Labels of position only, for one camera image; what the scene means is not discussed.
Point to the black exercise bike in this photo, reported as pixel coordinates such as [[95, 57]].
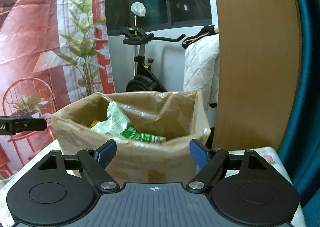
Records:
[[142, 76]]

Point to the black and pink garment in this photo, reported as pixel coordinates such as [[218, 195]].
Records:
[[197, 35]]

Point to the white quilted jacket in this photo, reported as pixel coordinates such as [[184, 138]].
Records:
[[200, 66]]

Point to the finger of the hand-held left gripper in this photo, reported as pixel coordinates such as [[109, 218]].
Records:
[[27, 124]]

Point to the checked printed tablecloth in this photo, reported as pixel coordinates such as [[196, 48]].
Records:
[[268, 154]]

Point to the yellow snack packet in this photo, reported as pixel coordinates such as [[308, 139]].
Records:
[[94, 123]]

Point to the teal curtain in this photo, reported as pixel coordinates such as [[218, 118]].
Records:
[[307, 91]]

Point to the wooden panel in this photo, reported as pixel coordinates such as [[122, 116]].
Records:
[[255, 66]]

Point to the white plastic bag cover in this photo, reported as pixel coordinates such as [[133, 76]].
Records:
[[138, 9]]

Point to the green snack packet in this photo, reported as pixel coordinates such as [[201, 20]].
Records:
[[120, 126]]

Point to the red printed backdrop cloth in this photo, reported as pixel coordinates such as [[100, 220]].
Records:
[[37, 54]]

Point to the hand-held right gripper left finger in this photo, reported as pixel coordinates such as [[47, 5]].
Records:
[[107, 151]]

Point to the plastic-lined cardboard box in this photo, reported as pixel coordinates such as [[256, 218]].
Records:
[[155, 156]]

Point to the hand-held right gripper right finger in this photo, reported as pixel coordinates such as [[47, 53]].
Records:
[[198, 153]]

